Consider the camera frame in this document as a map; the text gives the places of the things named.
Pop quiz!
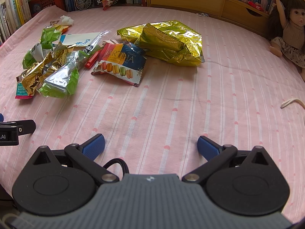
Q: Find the white blue paper bag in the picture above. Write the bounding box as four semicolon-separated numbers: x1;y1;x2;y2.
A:
59;33;99;47

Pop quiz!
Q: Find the small red snack packet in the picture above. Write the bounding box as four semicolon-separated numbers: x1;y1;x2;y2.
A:
102;0;114;10

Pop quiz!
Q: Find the macaron snack wrapper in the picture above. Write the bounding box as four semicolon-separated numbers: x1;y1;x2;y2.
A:
91;41;146;86

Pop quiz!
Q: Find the teal red snack wrapper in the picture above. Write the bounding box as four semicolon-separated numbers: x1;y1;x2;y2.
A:
15;82;33;99

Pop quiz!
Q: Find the white cord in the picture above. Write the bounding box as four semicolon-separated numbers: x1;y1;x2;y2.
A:
280;98;305;127

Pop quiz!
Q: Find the white crumpled tissue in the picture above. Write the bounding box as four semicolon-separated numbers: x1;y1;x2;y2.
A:
58;15;74;26

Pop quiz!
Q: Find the green crumpled wrapper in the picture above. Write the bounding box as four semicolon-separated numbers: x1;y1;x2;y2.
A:
22;27;62;69

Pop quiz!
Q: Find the green silver foil wrapper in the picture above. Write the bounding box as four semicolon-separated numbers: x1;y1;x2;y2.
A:
38;50;90;98

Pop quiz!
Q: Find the red plastic crate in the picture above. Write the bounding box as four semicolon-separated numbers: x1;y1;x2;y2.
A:
28;0;66;17

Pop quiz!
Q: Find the left row of books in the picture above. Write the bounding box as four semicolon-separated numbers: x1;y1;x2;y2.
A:
1;0;31;46

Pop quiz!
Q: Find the large gold foil bag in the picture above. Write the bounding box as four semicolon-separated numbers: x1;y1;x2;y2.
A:
117;20;205;67

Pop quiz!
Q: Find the doll with brown hair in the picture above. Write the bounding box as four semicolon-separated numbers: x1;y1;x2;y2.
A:
268;0;304;79

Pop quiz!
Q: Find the gold foil wrapper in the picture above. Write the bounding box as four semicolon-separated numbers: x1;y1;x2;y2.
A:
16;43;69;96

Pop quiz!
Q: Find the clear plastic wrapper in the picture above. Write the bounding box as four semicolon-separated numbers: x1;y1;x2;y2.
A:
83;30;110;56

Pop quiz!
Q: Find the wooden drawer organizer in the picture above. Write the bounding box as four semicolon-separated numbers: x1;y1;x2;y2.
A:
147;0;268;37

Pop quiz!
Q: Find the pink striped tablecloth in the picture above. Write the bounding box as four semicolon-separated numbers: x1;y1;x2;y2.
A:
1;6;304;221

